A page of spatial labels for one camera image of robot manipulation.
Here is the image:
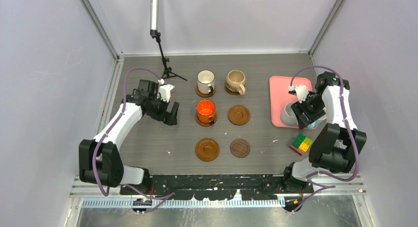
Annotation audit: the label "white ceramic mug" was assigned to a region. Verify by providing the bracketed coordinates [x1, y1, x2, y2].
[280, 102, 298, 126]

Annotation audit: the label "beige ceramic mug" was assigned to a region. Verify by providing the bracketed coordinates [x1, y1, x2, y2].
[226, 70, 246, 95]

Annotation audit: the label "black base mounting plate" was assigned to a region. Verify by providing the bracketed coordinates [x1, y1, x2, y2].
[133, 174, 313, 201]

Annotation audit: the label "aluminium frame rail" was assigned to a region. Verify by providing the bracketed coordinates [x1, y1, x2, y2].
[69, 174, 367, 209]

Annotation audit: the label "black tripod with silver pole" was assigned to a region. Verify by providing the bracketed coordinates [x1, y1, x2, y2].
[149, 0, 188, 81]

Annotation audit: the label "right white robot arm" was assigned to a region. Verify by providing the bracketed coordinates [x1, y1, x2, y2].
[281, 71, 367, 193]

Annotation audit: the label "light blue ceramic mug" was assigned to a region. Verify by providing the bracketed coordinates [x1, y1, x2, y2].
[307, 118, 326, 130]

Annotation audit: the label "colourful cube block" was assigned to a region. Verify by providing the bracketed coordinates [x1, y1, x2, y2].
[289, 133, 313, 156]

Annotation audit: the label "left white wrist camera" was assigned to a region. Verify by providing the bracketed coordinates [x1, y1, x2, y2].
[157, 79, 175, 103]

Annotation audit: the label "orange ceramic mug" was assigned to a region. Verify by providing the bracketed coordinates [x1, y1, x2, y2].
[196, 99, 217, 123]

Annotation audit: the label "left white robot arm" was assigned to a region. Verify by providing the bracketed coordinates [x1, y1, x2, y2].
[78, 79, 179, 195]

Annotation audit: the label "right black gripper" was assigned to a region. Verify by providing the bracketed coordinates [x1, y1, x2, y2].
[291, 94, 326, 130]

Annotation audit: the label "pink plastic tray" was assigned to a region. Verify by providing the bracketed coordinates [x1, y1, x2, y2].
[269, 76, 298, 129]

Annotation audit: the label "cream ceramic mug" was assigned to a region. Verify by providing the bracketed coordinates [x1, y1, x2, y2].
[197, 70, 215, 95]

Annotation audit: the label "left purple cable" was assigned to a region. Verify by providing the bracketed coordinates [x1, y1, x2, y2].
[91, 67, 176, 214]

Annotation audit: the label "brown wooden coaster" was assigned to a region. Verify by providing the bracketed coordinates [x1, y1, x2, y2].
[195, 138, 219, 162]
[195, 113, 218, 127]
[195, 84, 217, 98]
[228, 105, 251, 126]
[224, 84, 240, 95]

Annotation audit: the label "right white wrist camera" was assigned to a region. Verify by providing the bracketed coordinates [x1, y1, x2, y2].
[288, 85, 310, 103]

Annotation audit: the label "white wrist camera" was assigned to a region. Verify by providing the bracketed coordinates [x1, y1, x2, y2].
[157, 79, 175, 103]
[288, 85, 310, 103]

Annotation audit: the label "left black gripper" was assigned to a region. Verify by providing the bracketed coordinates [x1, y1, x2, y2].
[146, 94, 178, 126]

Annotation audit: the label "dark walnut wooden coaster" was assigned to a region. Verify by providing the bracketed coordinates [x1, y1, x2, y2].
[230, 139, 250, 158]

